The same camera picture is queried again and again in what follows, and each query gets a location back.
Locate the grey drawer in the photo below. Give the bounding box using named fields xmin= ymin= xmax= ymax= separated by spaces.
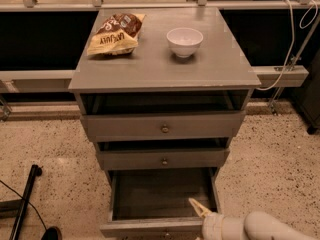
xmin=81 ymin=111 xmax=245 ymax=142
xmin=100 ymin=167 xmax=220 ymax=237
xmin=96 ymin=138 xmax=230 ymax=170

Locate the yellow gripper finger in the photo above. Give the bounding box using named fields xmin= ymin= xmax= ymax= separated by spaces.
xmin=188 ymin=198 xmax=211 ymax=218

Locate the yellow brown chip bag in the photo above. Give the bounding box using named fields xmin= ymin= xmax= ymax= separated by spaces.
xmin=87 ymin=13 xmax=146 ymax=55

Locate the white hanging cable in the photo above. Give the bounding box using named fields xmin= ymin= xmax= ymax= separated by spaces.
xmin=255 ymin=0 xmax=319 ymax=92

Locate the thin black floor cable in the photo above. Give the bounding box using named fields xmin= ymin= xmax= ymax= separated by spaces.
xmin=0 ymin=179 xmax=48 ymax=232

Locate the grey middle drawer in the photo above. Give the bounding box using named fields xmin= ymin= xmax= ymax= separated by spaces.
xmin=96 ymin=138 xmax=230 ymax=170

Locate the grey top drawer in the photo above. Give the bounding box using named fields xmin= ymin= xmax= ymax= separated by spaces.
xmin=81 ymin=111 xmax=245 ymax=142

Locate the grey bottom drawer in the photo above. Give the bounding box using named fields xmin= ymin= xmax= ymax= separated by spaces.
xmin=100 ymin=167 xmax=220 ymax=237

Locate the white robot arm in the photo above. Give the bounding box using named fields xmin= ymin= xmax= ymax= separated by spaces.
xmin=189 ymin=198 xmax=317 ymax=240

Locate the white ceramic bowl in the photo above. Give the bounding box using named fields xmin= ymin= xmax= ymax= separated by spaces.
xmin=166 ymin=27 xmax=203 ymax=58

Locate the black stand pole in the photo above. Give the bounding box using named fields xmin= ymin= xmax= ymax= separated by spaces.
xmin=0 ymin=164 xmax=42 ymax=240

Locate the grey wooden drawer cabinet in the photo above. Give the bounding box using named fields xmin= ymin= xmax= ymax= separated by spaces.
xmin=68 ymin=6 xmax=263 ymax=185

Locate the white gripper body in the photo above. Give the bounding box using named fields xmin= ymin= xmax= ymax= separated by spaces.
xmin=202 ymin=213 xmax=246 ymax=240

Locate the black round foot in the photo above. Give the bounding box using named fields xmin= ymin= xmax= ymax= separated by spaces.
xmin=41 ymin=226 xmax=62 ymax=240

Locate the dark cabinet at right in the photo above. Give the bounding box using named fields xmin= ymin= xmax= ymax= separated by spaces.
xmin=292 ymin=50 xmax=320 ymax=135

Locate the metal railing frame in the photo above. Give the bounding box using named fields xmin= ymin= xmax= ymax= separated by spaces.
xmin=1 ymin=0 xmax=311 ymax=106

